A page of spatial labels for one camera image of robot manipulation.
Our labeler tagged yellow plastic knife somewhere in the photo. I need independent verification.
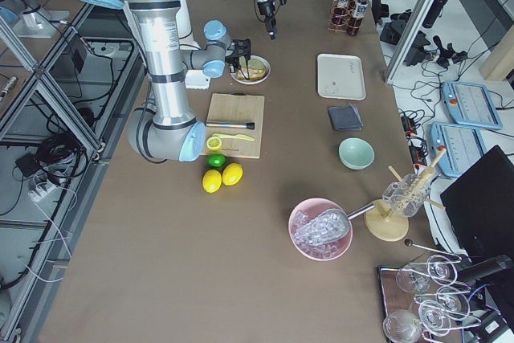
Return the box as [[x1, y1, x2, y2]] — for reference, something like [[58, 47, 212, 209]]
[[212, 133, 255, 141]]

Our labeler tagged white round plate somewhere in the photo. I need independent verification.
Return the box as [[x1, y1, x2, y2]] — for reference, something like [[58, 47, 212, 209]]
[[230, 55, 271, 85]]

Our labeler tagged whole lemon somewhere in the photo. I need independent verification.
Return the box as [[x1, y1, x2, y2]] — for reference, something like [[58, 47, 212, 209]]
[[222, 163, 243, 186], [202, 169, 222, 194]]

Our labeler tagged glass mug on stand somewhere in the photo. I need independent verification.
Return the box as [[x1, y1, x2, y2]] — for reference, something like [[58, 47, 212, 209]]
[[382, 174, 430, 218]]

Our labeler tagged whole lemon lower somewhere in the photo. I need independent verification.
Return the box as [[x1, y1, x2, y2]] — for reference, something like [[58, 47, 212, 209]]
[[202, 169, 222, 194]]

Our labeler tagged glassware tray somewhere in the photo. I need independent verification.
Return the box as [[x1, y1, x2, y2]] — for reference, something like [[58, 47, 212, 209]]
[[377, 253, 481, 342]]

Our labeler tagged tea bottle front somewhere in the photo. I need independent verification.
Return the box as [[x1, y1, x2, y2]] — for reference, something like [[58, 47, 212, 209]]
[[352, 0, 368, 35]]

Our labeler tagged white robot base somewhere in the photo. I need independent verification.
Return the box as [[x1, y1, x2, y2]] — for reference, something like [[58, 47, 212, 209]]
[[176, 0, 212, 91]]

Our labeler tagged bamboo cutting board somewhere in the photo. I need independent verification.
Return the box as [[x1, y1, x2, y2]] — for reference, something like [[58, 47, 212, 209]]
[[206, 93, 265, 159]]

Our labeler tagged half lemon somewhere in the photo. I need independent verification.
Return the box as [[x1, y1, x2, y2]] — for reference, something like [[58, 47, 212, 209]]
[[206, 136, 222, 152]]

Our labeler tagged tea bottle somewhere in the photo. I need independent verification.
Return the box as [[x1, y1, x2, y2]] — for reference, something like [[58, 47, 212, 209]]
[[352, 0, 368, 35], [332, 0, 349, 26]]

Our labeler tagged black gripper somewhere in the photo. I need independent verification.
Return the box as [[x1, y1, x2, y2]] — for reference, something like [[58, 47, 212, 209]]
[[256, 0, 287, 40], [225, 43, 241, 74]]

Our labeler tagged black monitor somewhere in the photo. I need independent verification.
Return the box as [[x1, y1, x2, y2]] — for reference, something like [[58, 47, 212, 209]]
[[441, 145, 513, 258]]

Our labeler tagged green lime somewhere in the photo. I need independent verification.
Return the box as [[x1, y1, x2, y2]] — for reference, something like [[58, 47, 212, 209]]
[[206, 154, 226, 168]]

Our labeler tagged blue teach pendant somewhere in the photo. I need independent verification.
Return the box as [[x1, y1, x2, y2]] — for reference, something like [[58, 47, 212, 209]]
[[430, 122, 487, 178], [442, 81, 503, 130]]

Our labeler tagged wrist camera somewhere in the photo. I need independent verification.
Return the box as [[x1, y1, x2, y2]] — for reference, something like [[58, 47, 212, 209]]
[[232, 39, 251, 61]]

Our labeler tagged copper wire bottle rack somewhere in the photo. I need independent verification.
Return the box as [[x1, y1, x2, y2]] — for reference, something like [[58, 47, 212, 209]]
[[328, 0, 370, 36]]

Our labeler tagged blue teach pendant near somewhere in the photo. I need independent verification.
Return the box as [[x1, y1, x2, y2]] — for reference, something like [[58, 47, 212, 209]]
[[430, 122, 487, 178]]

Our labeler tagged grey folded cloth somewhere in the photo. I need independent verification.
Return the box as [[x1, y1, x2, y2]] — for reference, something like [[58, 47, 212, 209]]
[[328, 104, 364, 131]]

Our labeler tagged blue teach pendant far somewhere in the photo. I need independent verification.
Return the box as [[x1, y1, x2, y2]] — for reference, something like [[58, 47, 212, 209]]
[[442, 81, 503, 130]]

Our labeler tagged whole lemon upper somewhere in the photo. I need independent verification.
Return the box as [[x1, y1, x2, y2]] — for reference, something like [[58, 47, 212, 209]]
[[222, 163, 243, 186]]

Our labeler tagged tea bottle right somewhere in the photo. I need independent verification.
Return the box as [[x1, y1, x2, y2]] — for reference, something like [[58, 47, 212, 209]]
[[332, 0, 349, 26]]

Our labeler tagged steel ice scoop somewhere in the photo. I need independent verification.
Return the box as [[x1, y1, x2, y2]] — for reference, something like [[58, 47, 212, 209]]
[[301, 203, 375, 246]]

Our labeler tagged pink ice bowl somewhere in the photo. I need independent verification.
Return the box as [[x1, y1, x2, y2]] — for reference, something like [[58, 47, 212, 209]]
[[288, 198, 353, 261]]

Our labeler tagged cream rabbit tray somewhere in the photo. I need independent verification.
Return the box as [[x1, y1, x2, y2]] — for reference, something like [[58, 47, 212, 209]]
[[316, 54, 366, 100]]

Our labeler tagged wooden cup stand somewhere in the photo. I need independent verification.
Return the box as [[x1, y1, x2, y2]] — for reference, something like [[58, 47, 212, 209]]
[[365, 147, 447, 242]]

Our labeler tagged mint green bowl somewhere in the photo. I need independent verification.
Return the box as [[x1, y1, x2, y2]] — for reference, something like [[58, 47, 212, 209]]
[[338, 137, 375, 170]]

